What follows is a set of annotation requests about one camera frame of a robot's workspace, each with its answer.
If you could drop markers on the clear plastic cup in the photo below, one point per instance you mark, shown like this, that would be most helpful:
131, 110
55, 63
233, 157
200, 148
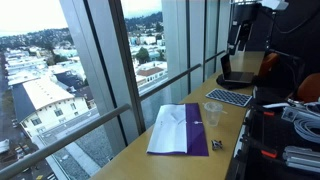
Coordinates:
213, 116

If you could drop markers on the grey metal bar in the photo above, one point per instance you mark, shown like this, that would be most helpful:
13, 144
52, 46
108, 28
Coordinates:
301, 165
300, 151

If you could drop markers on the small metal binder clip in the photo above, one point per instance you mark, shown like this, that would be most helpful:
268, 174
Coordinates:
216, 144

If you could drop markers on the black equipment cart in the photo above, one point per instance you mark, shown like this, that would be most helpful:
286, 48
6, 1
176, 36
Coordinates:
266, 133

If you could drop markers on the black orange bar clamp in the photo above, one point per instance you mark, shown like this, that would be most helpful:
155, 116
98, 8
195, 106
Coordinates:
268, 154
268, 113

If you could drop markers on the black laptop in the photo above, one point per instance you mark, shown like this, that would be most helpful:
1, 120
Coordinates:
238, 76

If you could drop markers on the grey window mullion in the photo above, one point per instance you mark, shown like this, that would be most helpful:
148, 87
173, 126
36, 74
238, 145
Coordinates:
100, 66

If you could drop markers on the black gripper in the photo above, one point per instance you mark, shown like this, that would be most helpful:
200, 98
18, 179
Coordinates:
245, 13

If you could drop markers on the purple and white folder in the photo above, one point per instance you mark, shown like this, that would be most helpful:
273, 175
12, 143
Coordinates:
196, 140

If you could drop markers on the metal window handrail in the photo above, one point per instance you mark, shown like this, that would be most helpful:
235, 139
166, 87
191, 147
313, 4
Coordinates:
83, 128

